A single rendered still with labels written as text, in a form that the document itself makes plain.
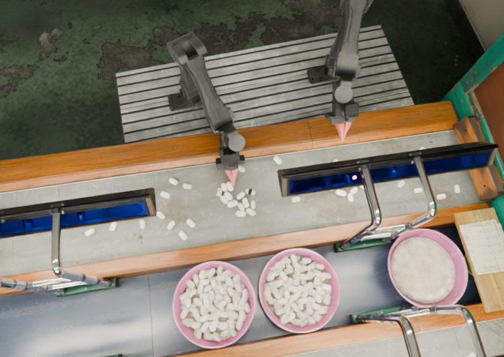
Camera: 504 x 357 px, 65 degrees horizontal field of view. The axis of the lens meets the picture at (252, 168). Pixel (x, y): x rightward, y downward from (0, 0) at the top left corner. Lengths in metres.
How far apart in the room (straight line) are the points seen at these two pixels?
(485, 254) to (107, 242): 1.29
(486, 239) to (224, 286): 0.91
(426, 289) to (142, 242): 0.98
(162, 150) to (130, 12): 1.59
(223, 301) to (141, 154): 0.60
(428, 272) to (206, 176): 0.84
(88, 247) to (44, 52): 1.69
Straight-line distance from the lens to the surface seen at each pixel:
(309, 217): 1.43
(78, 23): 2.97
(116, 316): 1.50
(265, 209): 1.42
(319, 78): 1.75
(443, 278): 1.55
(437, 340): 1.51
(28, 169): 1.63
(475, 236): 1.57
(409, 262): 1.50
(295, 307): 1.38
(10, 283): 1.21
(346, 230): 1.42
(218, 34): 2.72
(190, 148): 1.48
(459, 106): 1.73
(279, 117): 1.63
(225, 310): 1.39
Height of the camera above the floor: 2.11
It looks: 70 degrees down
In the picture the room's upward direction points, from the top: 3 degrees clockwise
